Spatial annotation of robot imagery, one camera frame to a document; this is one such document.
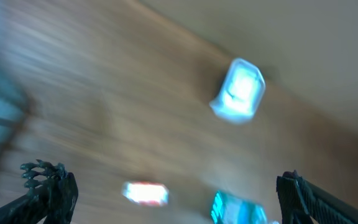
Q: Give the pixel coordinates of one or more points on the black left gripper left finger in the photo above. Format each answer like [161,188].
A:
[51,197]

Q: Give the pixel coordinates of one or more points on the red Kleenex tissue pack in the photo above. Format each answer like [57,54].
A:
[150,194]

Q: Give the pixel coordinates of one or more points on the white barcode scanner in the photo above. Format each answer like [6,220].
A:
[240,94]

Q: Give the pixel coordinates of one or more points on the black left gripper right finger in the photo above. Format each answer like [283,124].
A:
[302,202]

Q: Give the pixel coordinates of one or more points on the blue liquid bottle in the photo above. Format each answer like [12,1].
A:
[229,209]

